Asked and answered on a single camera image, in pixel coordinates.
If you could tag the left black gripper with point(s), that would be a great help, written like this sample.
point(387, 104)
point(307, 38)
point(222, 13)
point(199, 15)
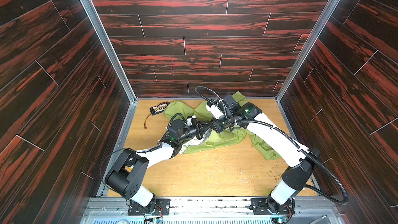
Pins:
point(200, 130)

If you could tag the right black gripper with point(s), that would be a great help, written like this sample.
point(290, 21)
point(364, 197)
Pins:
point(216, 126)

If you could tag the green jacket with cartoon print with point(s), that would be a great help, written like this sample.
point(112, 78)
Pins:
point(217, 140)

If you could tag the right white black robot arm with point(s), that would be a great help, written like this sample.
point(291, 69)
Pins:
point(300, 160)

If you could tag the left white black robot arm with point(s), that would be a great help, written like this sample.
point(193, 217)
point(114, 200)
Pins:
point(127, 173)

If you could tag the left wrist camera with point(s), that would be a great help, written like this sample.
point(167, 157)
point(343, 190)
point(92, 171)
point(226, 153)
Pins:
point(192, 120)

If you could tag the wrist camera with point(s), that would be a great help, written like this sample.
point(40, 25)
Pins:
point(227, 104)
point(192, 120)

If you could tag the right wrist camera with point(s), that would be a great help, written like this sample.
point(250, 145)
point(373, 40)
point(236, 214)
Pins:
point(227, 104)

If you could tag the black battery pack with wires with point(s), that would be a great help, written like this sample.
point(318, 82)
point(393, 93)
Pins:
point(155, 110)

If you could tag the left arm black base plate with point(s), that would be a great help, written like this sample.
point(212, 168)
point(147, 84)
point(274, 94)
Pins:
point(157, 207)

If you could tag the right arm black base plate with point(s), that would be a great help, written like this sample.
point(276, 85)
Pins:
point(267, 206)

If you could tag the metal front rail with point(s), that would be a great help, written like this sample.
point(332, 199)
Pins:
point(212, 210)

